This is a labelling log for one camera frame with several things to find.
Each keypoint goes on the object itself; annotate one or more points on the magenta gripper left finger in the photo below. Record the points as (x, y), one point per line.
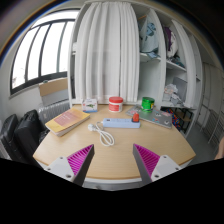
(74, 167)

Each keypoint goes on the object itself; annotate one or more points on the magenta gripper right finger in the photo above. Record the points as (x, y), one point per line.
(153, 167)

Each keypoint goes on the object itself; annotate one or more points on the red orange charger plug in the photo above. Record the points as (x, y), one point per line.
(135, 118)

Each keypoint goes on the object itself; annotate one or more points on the yellow pink book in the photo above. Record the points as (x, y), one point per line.
(66, 121)

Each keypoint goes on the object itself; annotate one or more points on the grey laptop with stickers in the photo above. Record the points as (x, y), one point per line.
(158, 117)

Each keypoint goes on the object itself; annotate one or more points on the colourful box under shelf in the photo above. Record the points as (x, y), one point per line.
(176, 120)

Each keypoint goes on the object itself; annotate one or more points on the light blue power strip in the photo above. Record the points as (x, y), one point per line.
(120, 123)

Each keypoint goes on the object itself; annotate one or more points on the black bag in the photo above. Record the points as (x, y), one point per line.
(30, 132)

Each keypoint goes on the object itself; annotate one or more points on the white radiator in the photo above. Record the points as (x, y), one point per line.
(46, 113)

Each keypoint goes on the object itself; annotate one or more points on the green metal can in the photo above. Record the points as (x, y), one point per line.
(147, 103)

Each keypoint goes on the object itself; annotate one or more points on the small white card box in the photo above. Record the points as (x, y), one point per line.
(89, 105)

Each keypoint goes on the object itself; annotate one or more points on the red lidded white jar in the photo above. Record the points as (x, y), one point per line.
(115, 104)

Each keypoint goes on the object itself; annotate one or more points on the black suitcase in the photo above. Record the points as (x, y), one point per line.
(7, 136)

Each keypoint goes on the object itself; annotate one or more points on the white shelving unit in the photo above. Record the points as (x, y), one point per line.
(173, 78)

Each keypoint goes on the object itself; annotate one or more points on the black framed window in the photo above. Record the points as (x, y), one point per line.
(42, 54)

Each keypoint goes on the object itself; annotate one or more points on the white curtain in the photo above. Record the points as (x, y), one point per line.
(107, 55)

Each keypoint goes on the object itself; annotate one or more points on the hanging clothes on shelf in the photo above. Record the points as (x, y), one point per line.
(148, 38)

